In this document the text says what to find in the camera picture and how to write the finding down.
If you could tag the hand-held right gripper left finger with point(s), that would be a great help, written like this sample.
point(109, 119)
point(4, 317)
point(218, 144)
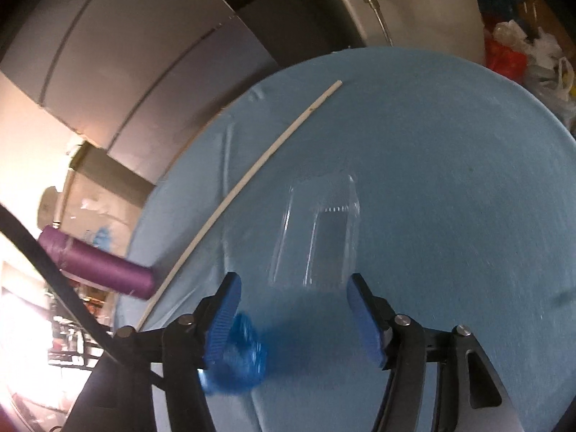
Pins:
point(222, 319)

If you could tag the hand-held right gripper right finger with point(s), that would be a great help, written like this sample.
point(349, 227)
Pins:
point(366, 319)

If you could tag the blue plastic bag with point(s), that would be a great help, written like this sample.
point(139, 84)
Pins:
point(245, 360)

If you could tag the clear plastic box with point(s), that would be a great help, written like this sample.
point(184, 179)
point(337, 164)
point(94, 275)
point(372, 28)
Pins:
point(328, 243)

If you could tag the purple thermos bottle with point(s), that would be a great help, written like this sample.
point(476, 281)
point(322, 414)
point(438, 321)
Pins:
point(99, 263)

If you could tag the blue tablecloth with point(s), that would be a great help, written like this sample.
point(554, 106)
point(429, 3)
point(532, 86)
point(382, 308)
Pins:
point(450, 189)

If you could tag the white chest freezer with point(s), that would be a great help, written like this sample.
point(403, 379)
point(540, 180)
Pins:
point(103, 198)

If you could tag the white rice cooker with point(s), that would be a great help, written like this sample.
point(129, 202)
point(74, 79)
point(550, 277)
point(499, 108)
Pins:
point(48, 202)

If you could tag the long white stick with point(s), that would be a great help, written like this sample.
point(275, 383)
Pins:
point(310, 109)

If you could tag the grey cabinet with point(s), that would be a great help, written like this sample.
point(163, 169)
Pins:
point(112, 54)

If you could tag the red shopping bag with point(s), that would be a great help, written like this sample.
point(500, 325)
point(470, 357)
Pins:
point(506, 60)

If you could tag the white plastic bag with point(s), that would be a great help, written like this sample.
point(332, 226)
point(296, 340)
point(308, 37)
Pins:
point(551, 76)

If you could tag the grey refrigerator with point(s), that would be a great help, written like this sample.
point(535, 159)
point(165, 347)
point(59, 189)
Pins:
point(427, 4)

